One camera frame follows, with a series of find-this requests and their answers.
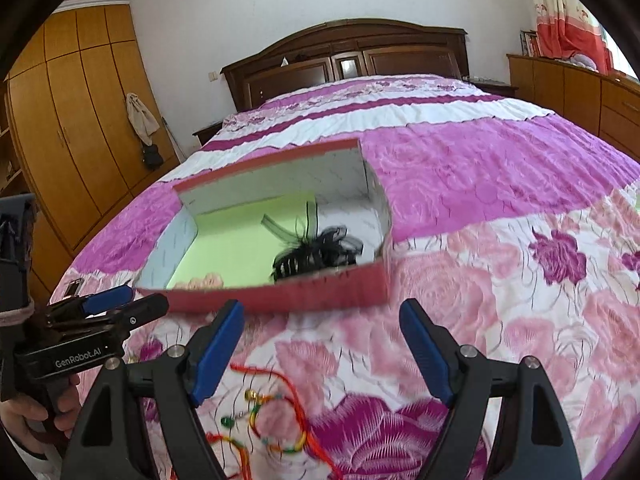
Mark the floral cream red curtain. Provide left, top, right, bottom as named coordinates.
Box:
left=533, top=0, right=612, bottom=74

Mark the dark wooden headboard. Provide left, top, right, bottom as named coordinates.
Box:
left=221, top=18, right=470, bottom=112

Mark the hanging beige cloth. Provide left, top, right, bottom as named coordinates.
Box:
left=126, top=92, right=160, bottom=146

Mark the pink flower hair clip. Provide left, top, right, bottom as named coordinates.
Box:
left=174, top=273, right=224, bottom=290

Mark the black ribbon hair clip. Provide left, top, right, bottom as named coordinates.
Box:
left=262, top=202, right=363, bottom=283

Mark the floral pink purple bedspread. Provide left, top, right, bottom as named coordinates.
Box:
left=54, top=76, right=639, bottom=479

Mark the colorful braided red bracelet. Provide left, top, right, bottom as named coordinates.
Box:
left=229, top=363, right=344, bottom=480

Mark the wooden dresser cabinet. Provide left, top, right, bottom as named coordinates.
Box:
left=508, top=54, right=640, bottom=159

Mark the person's left hand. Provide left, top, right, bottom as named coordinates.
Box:
left=1, top=374, right=80, bottom=455

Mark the small dark hair clip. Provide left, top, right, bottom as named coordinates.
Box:
left=63, top=278, right=85, bottom=299

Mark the black hanging bag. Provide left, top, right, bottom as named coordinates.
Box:
left=141, top=143, right=165, bottom=170

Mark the left nightstand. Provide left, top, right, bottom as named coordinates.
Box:
left=193, top=122, right=224, bottom=146

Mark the pink cardboard shoebox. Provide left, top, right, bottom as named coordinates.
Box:
left=134, top=139, right=392, bottom=313

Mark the green paper sheet in box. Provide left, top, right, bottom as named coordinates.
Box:
left=167, top=192, right=316, bottom=289

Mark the wooden wardrobe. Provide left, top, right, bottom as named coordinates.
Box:
left=1, top=4, right=178, bottom=304

